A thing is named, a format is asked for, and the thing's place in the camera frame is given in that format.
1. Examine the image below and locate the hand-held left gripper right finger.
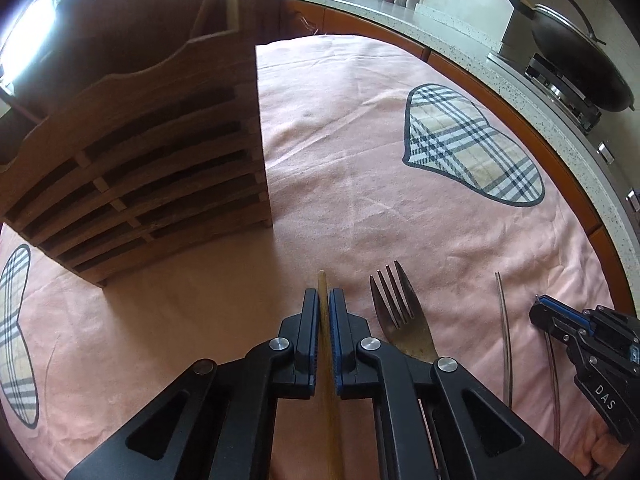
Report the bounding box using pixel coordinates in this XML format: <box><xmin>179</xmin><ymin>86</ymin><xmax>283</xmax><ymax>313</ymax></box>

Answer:
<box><xmin>327</xmin><ymin>287</ymin><xmax>583</xmax><ymax>480</ymax></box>

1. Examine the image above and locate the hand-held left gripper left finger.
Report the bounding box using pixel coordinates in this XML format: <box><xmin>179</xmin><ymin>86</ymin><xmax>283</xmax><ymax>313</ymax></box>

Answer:
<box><xmin>65</xmin><ymin>287</ymin><xmax>321</xmax><ymax>480</ymax></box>

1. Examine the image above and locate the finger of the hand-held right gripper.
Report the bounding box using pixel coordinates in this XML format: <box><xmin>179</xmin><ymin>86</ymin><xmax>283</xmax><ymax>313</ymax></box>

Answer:
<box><xmin>529</xmin><ymin>305</ymin><xmax>587</xmax><ymax>347</ymax></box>
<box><xmin>535</xmin><ymin>295</ymin><xmax>601</xmax><ymax>332</ymax></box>

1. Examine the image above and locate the metal chopstick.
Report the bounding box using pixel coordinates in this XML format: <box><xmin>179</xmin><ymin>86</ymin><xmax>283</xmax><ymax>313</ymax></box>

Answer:
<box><xmin>546</xmin><ymin>332</ymin><xmax>562</xmax><ymax>451</ymax></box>
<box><xmin>495</xmin><ymin>271</ymin><xmax>515</xmax><ymax>409</ymax></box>

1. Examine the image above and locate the wooden chopstick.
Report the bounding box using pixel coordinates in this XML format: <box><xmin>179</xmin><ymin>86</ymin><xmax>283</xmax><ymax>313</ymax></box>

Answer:
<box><xmin>316</xmin><ymin>270</ymin><xmax>347</xmax><ymax>480</ymax></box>

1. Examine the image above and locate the metal fork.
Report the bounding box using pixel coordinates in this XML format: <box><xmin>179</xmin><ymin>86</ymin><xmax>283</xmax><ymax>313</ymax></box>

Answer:
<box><xmin>369</xmin><ymin>260</ymin><xmax>440</xmax><ymax>363</ymax></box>

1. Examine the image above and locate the wooden utensil holder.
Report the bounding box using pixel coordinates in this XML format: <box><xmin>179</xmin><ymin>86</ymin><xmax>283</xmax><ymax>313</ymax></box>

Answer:
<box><xmin>0</xmin><ymin>0</ymin><xmax>273</xmax><ymax>288</ymax></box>

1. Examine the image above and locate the pink blanket with plaid hearts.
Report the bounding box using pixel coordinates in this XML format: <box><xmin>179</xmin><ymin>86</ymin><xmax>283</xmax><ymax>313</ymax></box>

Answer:
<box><xmin>0</xmin><ymin>35</ymin><xmax>632</xmax><ymax>480</ymax></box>

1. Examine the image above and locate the gas stove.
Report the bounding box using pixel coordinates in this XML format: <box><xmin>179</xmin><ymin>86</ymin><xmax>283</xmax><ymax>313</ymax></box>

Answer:
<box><xmin>524</xmin><ymin>52</ymin><xmax>640</xmax><ymax>213</ymax></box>

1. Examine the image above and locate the black wok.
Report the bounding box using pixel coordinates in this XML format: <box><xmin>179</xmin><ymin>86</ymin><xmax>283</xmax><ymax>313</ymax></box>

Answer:
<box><xmin>460</xmin><ymin>0</ymin><xmax>637</xmax><ymax>113</ymax></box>

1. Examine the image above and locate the kitchen window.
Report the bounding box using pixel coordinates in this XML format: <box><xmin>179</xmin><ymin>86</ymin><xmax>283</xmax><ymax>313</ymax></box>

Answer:
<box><xmin>0</xmin><ymin>0</ymin><xmax>71</xmax><ymax>93</ymax></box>

